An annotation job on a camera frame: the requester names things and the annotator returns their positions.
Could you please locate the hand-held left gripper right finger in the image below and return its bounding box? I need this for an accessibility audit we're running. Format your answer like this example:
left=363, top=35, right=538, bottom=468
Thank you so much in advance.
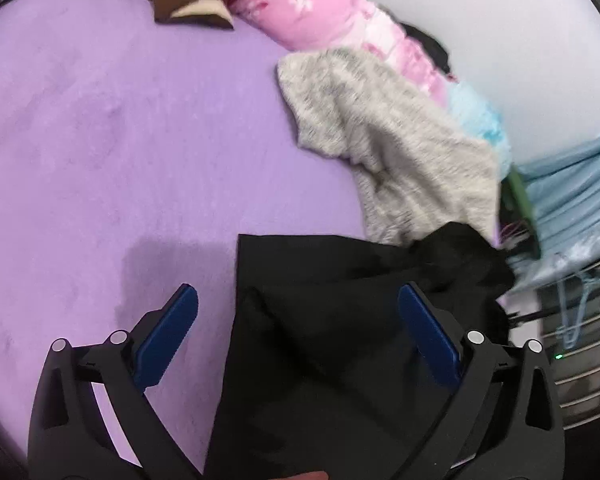
left=397, top=282, right=566, bottom=480

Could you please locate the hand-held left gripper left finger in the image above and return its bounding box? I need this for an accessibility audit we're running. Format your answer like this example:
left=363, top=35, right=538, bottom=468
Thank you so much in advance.
left=27, top=282, right=206, bottom=480

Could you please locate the black jacket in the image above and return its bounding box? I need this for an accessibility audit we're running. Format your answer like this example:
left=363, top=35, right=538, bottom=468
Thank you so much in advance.
left=202, top=221, right=516, bottom=480

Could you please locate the metal window grille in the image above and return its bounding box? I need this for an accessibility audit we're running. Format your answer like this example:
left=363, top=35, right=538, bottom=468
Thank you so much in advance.
left=505, top=245, right=600, bottom=431

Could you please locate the green-topped box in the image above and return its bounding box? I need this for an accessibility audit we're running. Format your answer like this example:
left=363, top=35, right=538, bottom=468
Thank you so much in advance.
left=500, top=165, right=543, bottom=261

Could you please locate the purple bed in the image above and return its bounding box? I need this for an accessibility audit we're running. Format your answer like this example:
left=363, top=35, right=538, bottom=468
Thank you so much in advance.
left=0, top=0, right=381, bottom=480

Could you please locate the grey knitted sweater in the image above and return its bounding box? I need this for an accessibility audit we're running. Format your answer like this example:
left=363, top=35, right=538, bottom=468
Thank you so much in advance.
left=277, top=46, right=501, bottom=248

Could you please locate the light blue curtain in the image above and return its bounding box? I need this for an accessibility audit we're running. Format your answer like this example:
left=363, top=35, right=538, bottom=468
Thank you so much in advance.
left=510, top=130, right=600, bottom=286

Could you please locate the black cloth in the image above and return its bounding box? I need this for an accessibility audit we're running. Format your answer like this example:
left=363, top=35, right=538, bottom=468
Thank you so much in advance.
left=405, top=24, right=456, bottom=78

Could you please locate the floral pink and blue duvet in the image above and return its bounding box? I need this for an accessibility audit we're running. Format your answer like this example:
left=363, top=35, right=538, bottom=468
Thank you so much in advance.
left=227, top=0, right=513, bottom=171

